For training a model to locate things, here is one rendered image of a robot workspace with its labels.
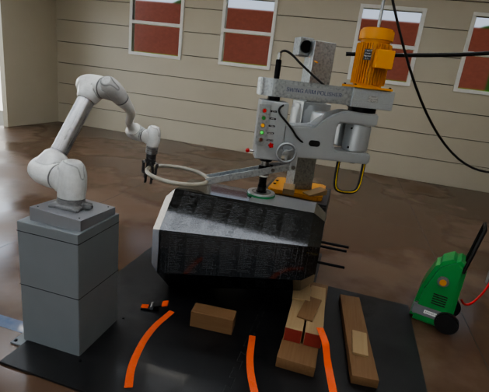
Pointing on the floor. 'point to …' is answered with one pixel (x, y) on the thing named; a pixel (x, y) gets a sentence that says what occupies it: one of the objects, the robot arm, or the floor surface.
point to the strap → (246, 357)
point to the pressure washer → (445, 288)
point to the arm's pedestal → (68, 283)
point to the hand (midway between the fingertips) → (148, 179)
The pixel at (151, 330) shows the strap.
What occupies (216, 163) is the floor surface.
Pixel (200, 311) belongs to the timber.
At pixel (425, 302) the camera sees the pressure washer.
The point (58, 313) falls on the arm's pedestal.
